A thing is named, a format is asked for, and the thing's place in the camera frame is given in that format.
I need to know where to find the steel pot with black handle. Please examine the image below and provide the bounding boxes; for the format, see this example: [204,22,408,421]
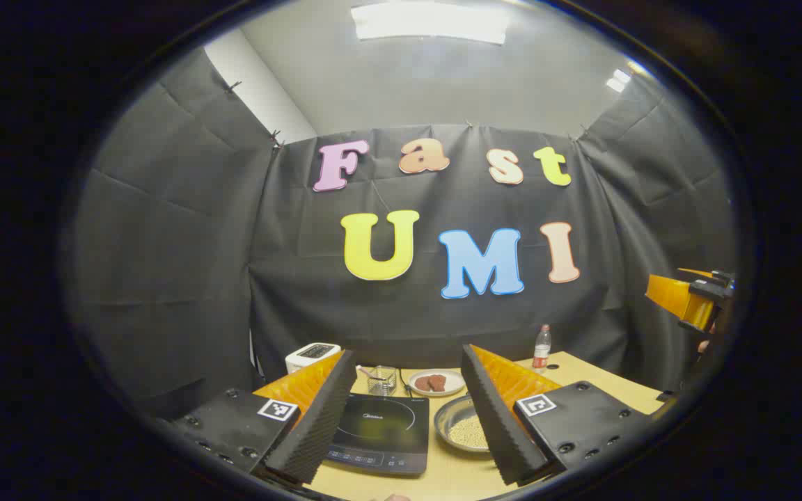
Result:
[434,395,494,453]

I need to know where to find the black backdrop cloth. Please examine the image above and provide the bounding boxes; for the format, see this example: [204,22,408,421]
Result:
[67,45,739,418]

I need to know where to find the clear water bottle red label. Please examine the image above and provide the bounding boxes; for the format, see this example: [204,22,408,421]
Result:
[533,324,553,373]

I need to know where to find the wire mesh basket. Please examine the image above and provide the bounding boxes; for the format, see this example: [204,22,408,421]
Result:
[366,365,398,396]

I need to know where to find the black induction cooktop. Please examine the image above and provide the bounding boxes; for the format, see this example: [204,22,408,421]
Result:
[324,393,430,476]

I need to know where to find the large ceiling light panel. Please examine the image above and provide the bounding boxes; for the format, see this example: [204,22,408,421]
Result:
[351,0,510,45]

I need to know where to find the white oval plate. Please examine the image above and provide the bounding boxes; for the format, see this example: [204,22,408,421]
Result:
[408,369,466,397]

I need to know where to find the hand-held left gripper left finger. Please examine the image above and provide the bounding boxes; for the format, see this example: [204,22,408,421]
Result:
[171,349,358,486]

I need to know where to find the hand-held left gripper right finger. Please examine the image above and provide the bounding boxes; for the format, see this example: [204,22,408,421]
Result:
[460,344,652,486]

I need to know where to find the pile of yellow soybeans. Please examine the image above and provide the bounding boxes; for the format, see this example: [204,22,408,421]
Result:
[448,415,489,448]

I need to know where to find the white toaster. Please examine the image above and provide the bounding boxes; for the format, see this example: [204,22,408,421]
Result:
[285,342,341,374]

